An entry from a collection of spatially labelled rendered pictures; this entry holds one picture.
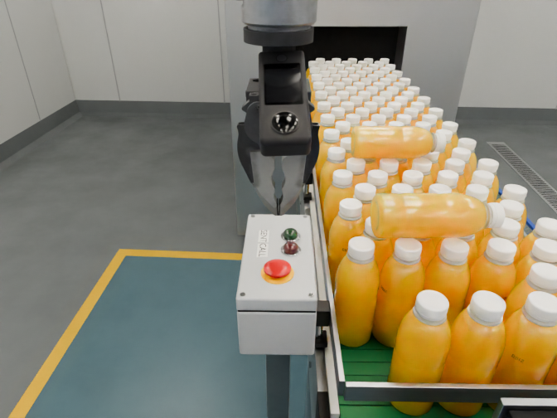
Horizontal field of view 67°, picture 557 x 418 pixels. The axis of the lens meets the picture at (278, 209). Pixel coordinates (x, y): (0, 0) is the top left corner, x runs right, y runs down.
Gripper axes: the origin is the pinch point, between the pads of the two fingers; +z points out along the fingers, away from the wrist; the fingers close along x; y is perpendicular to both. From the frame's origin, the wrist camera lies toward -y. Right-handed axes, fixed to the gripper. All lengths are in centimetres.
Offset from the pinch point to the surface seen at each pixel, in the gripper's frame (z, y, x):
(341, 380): 21.6, -7.5, -8.3
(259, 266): 9.6, 1.0, 2.6
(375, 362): 29.7, 2.2, -15.4
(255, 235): 9.6, 8.5, 3.6
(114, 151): 120, 301, 151
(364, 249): 10.6, 6.6, -12.5
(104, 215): 120, 193, 120
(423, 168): 11.5, 36.4, -29.7
